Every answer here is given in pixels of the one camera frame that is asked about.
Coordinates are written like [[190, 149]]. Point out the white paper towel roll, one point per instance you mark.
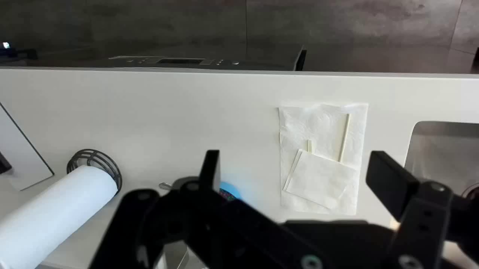
[[37, 227]]

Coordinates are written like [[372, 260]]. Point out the long wooden stick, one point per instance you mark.
[[342, 137]]

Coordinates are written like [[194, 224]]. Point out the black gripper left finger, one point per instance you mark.
[[209, 172]]

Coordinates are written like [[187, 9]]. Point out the stainless steel sink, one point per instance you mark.
[[447, 152]]

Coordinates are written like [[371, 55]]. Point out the white board with black handle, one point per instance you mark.
[[27, 166]]

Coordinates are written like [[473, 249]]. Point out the short wooden stick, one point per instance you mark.
[[309, 145]]

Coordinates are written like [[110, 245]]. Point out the large white paper napkin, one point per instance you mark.
[[323, 124]]

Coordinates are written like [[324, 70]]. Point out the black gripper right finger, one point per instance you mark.
[[390, 182]]

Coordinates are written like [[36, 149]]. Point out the black wire towel holder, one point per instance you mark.
[[95, 158]]

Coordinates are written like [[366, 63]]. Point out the small folded white napkin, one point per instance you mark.
[[318, 179]]

